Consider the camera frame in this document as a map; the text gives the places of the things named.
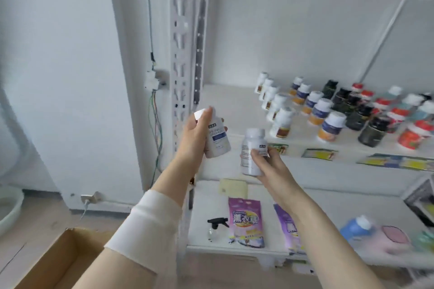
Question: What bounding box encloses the person's right hand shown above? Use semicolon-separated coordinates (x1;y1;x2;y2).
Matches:
250;145;303;203

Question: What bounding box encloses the person's left hand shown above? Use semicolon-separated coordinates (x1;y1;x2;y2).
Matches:
176;106;229;173

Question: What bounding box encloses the white bottle with grey label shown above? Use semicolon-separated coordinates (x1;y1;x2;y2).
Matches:
240;128;269;177

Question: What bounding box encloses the white bottle with blue label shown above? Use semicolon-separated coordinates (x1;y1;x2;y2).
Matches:
194;107;232;159

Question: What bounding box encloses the person's right forearm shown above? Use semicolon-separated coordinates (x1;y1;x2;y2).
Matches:
271;180;389;289

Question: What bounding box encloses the person's left forearm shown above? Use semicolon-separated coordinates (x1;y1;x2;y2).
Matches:
73;155;199;289

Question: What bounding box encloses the green yellow shelf tag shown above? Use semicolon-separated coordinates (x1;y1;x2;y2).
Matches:
268;143;289;156

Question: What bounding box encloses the pale yellow card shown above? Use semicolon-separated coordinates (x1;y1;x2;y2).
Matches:
219;178;248;198

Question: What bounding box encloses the white bottle with brown label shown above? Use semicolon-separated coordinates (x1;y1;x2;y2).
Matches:
262;86;281;111
259;78;274;102
255;72;269;94
267;93;288;123
270;106;296;139

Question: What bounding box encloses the black yellow shelf tag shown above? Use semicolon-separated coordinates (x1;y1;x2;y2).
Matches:
301;148;339;161

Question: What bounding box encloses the purple detergent pouch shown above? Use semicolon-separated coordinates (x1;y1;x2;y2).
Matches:
273;203;306;255
227;197;266;249

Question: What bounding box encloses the white bottle blue orange label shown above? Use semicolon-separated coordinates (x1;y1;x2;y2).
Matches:
317;111;347;143
290;76;304;96
293;83;312;106
301;91;324;116
308;98;334;126

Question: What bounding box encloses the clear spray bottle black trigger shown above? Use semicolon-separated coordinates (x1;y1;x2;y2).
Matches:
207;217;231;244

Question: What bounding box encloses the white metal shelf rack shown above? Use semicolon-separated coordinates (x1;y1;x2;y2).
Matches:
169;0;434;276

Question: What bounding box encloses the black bottle with black cap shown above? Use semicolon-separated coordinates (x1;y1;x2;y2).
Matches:
332;87;352;112
358;116;390;148
346;104;374;131
342;94;362;117
322;80;339;100

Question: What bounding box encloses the blue bottle with white cap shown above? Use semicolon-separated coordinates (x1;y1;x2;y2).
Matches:
340;214;374;242

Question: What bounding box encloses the blue yellow shelf tag strip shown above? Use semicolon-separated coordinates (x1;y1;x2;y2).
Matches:
356;153;434;172

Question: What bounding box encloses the pink pouch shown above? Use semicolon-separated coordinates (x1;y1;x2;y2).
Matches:
372;225;413;253

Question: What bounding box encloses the white and black box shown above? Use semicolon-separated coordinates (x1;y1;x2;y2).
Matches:
403;176;434;226

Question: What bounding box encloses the green packet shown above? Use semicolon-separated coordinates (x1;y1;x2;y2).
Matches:
415;231;434;253

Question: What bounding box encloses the brown cardboard box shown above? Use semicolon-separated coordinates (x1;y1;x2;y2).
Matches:
15;227;114;289

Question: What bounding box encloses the white plastic basin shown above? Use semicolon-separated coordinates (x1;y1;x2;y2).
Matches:
0;185;25;237

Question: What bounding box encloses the coloured wire bundle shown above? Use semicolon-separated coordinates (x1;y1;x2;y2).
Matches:
143;0;164;184

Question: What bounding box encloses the white wire connector block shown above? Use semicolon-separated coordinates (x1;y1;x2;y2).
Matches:
145;69;169;91

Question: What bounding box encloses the white wall plug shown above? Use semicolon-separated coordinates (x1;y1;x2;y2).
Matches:
80;191;103;221

